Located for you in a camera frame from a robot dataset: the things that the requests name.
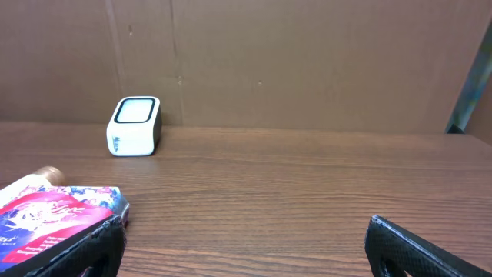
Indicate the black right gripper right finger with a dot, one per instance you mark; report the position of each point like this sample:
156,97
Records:
393,251

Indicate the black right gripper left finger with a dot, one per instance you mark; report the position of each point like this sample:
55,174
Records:
96,251

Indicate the red purple pad package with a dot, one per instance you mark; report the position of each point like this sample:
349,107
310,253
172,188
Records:
35,218

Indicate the white tube with gold cap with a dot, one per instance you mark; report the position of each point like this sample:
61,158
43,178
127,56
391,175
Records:
45,177

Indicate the white barcode scanner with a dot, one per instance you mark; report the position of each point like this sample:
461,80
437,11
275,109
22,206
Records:
135,127

